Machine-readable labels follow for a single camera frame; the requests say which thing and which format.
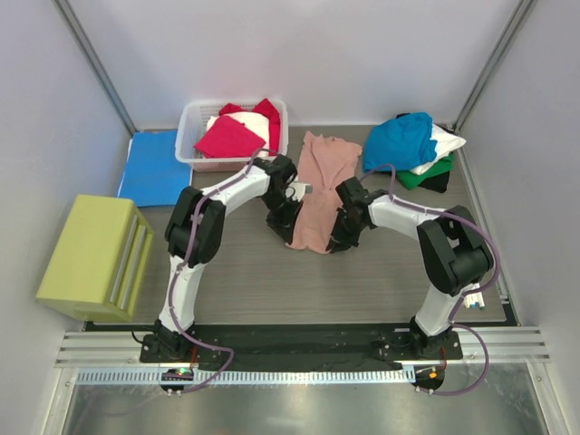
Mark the white plastic basket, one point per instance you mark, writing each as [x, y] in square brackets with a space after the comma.
[192, 125]

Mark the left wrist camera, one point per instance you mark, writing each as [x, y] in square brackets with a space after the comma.
[299, 189]

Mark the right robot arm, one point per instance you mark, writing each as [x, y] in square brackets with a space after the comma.
[456, 253]

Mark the yellow-green box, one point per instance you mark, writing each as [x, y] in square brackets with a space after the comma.
[97, 267]

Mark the white t-shirt in basket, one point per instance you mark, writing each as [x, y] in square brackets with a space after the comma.
[235, 135]

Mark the black t-shirt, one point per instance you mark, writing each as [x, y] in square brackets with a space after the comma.
[437, 183]

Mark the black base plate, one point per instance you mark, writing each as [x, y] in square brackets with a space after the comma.
[298, 347]

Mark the white t-shirt on pile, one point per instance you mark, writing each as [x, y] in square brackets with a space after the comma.
[445, 143]

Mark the blue folder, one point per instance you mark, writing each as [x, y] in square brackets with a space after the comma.
[152, 175]

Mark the red t-shirt in basket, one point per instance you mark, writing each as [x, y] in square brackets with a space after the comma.
[265, 108]

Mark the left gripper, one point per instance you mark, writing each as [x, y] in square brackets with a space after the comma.
[285, 226]

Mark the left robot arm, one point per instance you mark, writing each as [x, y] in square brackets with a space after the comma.
[194, 234]

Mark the pink t-shirt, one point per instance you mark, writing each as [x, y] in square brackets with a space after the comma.
[324, 163]

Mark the blue t-shirt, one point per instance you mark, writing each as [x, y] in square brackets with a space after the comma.
[404, 142]

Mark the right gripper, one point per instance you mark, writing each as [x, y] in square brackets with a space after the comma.
[339, 241]

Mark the white slotted cable duct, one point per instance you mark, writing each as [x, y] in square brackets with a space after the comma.
[181, 376]

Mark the green t-shirt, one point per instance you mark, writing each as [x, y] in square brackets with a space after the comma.
[411, 181]

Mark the marker pens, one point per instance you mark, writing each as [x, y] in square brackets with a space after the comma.
[473, 297]

